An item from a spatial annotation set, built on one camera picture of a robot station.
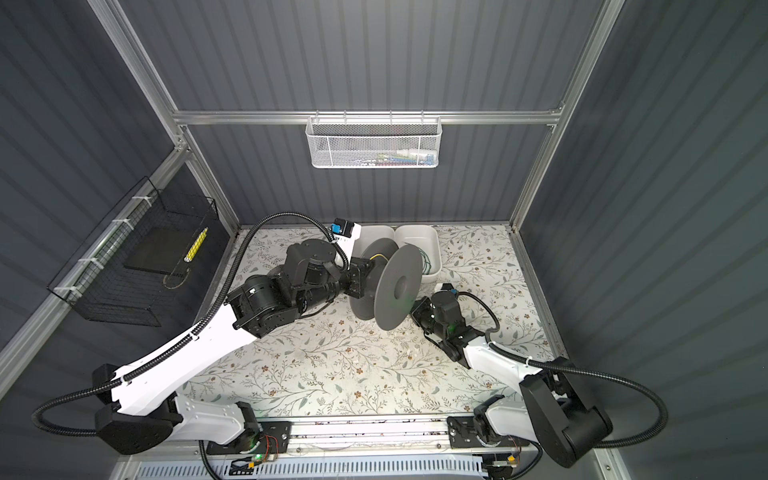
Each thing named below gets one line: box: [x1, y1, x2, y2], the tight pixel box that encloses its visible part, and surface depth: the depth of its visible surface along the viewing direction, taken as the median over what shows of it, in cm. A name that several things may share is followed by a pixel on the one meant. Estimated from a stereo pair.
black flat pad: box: [124, 227, 200, 277], surface depth 77 cm
